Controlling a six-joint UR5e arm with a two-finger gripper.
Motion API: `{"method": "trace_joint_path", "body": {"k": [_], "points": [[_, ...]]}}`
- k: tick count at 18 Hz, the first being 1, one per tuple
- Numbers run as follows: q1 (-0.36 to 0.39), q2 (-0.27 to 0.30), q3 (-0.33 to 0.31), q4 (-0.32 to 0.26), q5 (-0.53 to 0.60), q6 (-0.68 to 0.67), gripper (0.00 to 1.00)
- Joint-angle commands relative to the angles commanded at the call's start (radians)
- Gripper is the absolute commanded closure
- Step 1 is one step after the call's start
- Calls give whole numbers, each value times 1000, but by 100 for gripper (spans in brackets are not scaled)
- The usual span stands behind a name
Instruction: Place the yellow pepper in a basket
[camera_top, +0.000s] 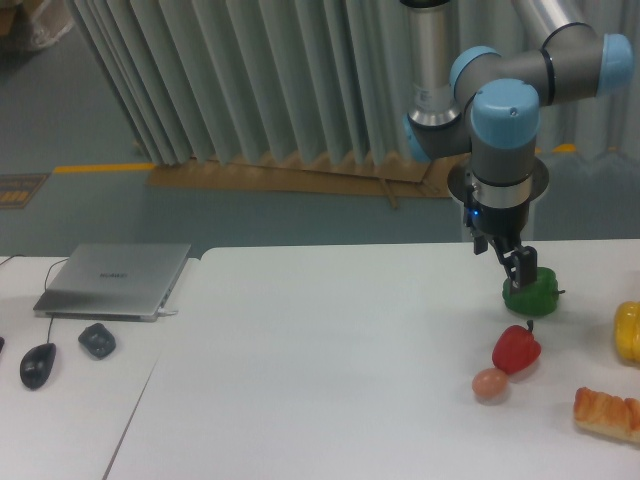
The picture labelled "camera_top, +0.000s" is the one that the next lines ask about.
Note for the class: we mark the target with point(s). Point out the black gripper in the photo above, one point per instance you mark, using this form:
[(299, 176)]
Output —
[(501, 228)]

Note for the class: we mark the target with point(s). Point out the yellow bell pepper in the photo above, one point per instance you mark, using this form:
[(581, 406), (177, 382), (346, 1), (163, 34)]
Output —
[(626, 331)]

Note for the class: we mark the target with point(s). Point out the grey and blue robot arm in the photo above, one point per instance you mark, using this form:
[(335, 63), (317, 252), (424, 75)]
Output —
[(483, 104)]

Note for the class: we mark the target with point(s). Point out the green bell pepper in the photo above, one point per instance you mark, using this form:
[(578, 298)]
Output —
[(537, 299)]

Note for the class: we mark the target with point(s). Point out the red bell pepper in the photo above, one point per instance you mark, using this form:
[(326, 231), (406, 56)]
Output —
[(516, 349)]

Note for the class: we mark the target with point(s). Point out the brown cardboard sheet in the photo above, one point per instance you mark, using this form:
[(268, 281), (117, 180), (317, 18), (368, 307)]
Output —
[(395, 178)]

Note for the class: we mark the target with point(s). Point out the brown egg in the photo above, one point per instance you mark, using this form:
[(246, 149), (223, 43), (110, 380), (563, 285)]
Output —
[(489, 383)]

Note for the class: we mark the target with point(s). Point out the orange bread loaf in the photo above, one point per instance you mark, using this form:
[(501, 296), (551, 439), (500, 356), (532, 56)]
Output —
[(607, 415)]

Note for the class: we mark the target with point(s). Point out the grey-green pleated curtain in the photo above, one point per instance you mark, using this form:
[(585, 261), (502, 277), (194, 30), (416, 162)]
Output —
[(334, 82)]

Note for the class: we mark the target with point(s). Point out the silver closed laptop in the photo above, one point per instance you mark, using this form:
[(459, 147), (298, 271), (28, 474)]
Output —
[(114, 281)]

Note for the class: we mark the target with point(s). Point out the dark grey controller puck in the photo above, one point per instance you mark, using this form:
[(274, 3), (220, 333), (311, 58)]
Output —
[(98, 341)]

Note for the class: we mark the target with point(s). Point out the black computer mouse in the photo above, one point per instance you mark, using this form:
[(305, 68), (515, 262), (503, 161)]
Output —
[(36, 365)]

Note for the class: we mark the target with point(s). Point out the black and orange floor sign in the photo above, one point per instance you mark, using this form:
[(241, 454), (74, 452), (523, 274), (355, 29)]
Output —
[(18, 189)]

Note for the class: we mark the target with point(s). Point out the cardboard box in corner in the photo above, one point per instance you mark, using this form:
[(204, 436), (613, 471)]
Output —
[(33, 25)]

